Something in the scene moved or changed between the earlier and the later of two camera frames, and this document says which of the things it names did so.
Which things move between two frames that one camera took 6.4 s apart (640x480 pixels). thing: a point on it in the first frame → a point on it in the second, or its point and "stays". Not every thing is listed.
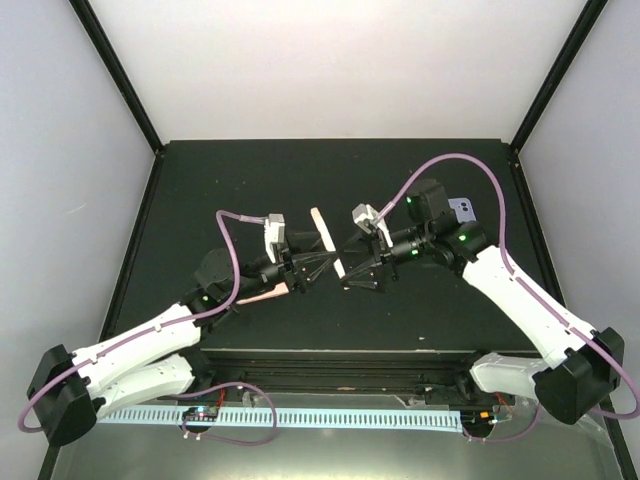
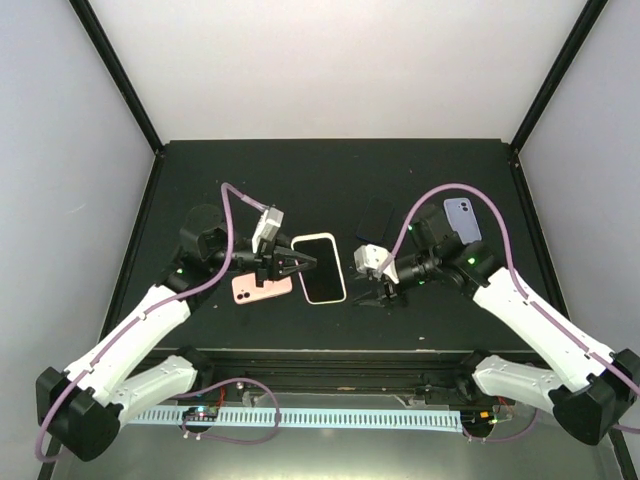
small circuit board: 201,413 stays
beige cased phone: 327,240 → 324,282
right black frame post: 574,46 stays
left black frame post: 118,70 stays
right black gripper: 382,258 → 379,297
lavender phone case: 463,209 stays
